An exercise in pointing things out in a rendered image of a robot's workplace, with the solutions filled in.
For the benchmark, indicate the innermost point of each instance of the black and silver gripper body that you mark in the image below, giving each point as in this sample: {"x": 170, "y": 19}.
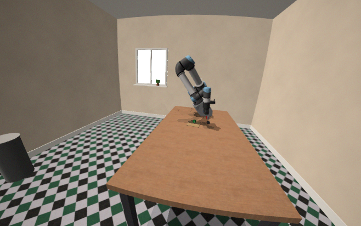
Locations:
{"x": 206, "y": 105}

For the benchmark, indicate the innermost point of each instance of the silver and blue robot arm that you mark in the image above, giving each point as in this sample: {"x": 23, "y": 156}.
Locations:
{"x": 200, "y": 90}

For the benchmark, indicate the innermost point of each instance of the tan square mat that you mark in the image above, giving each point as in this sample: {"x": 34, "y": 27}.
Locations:
{"x": 196, "y": 124}

